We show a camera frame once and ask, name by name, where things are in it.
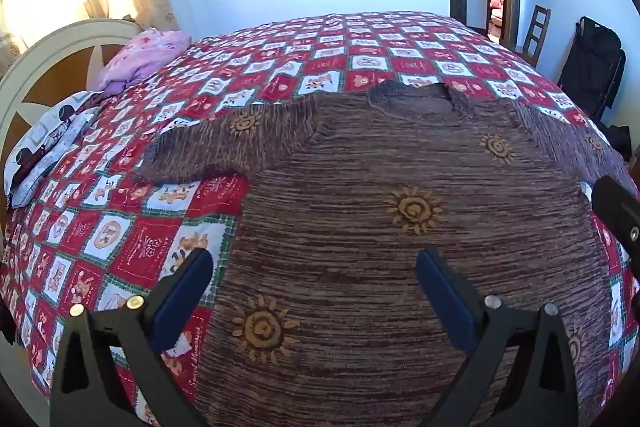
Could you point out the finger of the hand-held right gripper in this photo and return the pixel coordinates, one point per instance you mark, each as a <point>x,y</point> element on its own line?
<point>620,217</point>

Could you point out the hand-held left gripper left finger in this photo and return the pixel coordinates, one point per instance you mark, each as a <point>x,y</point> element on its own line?
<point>184,294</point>

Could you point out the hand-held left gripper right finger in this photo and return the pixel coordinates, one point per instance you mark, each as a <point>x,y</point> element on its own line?
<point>446,302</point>

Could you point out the brown knitted sun-pattern sweater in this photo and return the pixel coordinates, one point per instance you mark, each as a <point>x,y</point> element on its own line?
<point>350,207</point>

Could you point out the red patchwork bear-print blanket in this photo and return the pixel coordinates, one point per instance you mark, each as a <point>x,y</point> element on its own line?
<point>150,247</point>

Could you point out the black folded bag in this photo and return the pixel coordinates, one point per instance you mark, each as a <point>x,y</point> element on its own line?
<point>592,57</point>

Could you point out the wooden chair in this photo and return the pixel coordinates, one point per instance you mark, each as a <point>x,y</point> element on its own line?
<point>537,34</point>

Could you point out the grey printed pillow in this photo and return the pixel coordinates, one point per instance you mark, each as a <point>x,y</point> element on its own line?
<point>45,142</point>

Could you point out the cream and brown headboard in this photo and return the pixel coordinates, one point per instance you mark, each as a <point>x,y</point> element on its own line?
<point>50,52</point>

